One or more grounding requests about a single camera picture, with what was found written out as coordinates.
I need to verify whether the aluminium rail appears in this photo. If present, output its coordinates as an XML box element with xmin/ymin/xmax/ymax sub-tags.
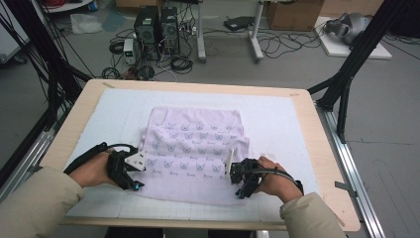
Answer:
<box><xmin>316</xmin><ymin>105</ymin><xmax>386</xmax><ymax>238</ymax></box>
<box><xmin>0</xmin><ymin>130</ymin><xmax>55</xmax><ymax>202</ymax></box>

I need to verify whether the blue sheet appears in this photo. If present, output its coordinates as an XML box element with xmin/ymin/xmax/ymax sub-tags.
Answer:
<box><xmin>101</xmin><ymin>11</ymin><xmax>127</xmax><ymax>33</ymax></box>

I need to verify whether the brown cardboard box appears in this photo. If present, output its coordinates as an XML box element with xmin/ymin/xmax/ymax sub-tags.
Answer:
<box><xmin>265</xmin><ymin>0</ymin><xmax>325</xmax><ymax>32</ymax></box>

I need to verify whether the white power supply unit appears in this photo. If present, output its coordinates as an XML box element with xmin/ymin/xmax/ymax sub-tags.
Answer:
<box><xmin>123</xmin><ymin>38</ymin><xmax>137</xmax><ymax>65</ymax></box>

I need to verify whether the grey helmet-shaped device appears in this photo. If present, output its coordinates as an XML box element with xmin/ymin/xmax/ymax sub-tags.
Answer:
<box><xmin>324</xmin><ymin>12</ymin><xmax>371</xmax><ymax>46</ymax></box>

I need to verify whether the white plastic bag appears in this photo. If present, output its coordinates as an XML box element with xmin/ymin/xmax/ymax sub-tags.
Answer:
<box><xmin>69</xmin><ymin>13</ymin><xmax>104</xmax><ymax>35</ymax></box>

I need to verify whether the black flat device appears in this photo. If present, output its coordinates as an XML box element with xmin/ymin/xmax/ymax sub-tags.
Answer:
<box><xmin>223</xmin><ymin>15</ymin><xmax>256</xmax><ymax>32</ymax></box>

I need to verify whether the white floor board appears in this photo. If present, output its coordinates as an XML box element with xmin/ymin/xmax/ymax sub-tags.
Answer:
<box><xmin>313</xmin><ymin>16</ymin><xmax>393</xmax><ymax>60</ymax></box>

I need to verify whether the person's right hand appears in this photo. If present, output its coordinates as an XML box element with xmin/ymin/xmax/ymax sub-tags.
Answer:
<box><xmin>256</xmin><ymin>156</ymin><xmax>303</xmax><ymax>204</ymax></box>

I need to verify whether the black computer tower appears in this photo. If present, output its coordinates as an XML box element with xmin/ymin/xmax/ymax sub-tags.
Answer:
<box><xmin>133</xmin><ymin>5</ymin><xmax>161</xmax><ymax>61</ymax></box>
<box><xmin>159</xmin><ymin>6</ymin><xmax>181</xmax><ymax>56</ymax></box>

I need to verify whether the coiled black cable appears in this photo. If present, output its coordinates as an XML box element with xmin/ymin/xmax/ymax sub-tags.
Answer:
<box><xmin>137</xmin><ymin>64</ymin><xmax>156</xmax><ymax>81</ymax></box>
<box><xmin>169</xmin><ymin>56</ymin><xmax>194</xmax><ymax>74</ymax></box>

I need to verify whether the white grid mat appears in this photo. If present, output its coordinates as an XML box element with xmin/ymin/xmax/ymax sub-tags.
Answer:
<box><xmin>63</xmin><ymin>87</ymin><xmax>321</xmax><ymax>222</ymax></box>

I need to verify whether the person's left hand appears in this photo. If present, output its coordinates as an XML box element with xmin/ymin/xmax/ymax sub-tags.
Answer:
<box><xmin>68</xmin><ymin>151</ymin><xmax>117</xmax><ymax>188</ymax></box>

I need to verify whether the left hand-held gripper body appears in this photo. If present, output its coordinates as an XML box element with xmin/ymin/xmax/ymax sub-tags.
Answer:
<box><xmin>106</xmin><ymin>149</ymin><xmax>148</xmax><ymax>191</ymax></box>

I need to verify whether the black frame stand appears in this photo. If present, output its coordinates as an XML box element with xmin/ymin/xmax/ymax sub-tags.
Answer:
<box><xmin>306</xmin><ymin>0</ymin><xmax>414</xmax><ymax>144</ymax></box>
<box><xmin>0</xmin><ymin>0</ymin><xmax>94</xmax><ymax>133</ymax></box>

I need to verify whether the tangle of floor cables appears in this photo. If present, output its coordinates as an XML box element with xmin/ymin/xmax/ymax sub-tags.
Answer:
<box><xmin>257</xmin><ymin>29</ymin><xmax>326</xmax><ymax>60</ymax></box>

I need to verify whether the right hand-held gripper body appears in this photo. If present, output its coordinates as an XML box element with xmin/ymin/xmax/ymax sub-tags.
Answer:
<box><xmin>224</xmin><ymin>148</ymin><xmax>263</xmax><ymax>196</ymax></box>

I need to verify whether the grey cabinet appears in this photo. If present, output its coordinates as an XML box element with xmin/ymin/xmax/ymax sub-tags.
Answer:
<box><xmin>0</xmin><ymin>0</ymin><xmax>32</xmax><ymax>64</ymax></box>

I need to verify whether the pink towel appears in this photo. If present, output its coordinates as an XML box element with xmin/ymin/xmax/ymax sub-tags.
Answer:
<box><xmin>132</xmin><ymin>106</ymin><xmax>251</xmax><ymax>206</ymax></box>

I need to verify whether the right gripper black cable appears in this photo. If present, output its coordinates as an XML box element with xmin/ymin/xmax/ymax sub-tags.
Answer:
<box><xmin>251</xmin><ymin>167</ymin><xmax>305</xmax><ymax>196</ymax></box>

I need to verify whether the white table leg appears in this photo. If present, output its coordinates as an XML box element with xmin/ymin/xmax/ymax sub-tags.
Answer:
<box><xmin>249</xmin><ymin>0</ymin><xmax>265</xmax><ymax>62</ymax></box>
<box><xmin>196</xmin><ymin>0</ymin><xmax>207</xmax><ymax>63</ymax></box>

